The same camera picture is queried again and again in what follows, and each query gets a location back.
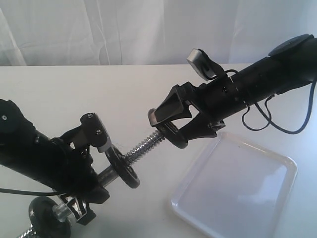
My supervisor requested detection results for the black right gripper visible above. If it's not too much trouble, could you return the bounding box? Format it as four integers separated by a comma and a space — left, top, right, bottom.
148, 74, 248, 149

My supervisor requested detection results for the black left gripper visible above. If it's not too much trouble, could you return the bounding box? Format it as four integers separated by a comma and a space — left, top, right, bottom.
34, 133, 110, 226

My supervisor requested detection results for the black weight plate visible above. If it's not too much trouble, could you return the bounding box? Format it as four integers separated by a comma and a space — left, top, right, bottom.
105, 146, 140, 188
156, 122, 188, 149

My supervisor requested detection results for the chrome threaded dumbbell bar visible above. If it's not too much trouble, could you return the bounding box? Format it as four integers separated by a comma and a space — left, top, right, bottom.
19, 131, 164, 238

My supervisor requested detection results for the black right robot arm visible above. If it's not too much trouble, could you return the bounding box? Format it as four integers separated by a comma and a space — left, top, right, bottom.
148, 34, 317, 149

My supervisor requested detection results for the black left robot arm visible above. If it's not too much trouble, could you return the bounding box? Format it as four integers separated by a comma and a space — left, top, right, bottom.
0, 100, 111, 225

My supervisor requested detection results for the chrome star collar nut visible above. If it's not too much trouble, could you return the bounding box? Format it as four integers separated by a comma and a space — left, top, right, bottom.
53, 203, 73, 223

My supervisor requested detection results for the white square plastic tray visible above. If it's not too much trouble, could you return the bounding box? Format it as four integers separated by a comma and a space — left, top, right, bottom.
170, 132, 298, 238

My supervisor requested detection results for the white backdrop curtain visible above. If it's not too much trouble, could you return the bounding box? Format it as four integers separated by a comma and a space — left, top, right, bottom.
0, 0, 317, 66

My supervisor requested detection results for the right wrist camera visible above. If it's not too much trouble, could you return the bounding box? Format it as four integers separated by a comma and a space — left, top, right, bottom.
187, 49, 226, 81

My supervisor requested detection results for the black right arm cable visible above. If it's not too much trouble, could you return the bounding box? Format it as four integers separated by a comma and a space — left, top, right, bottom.
222, 69, 317, 136

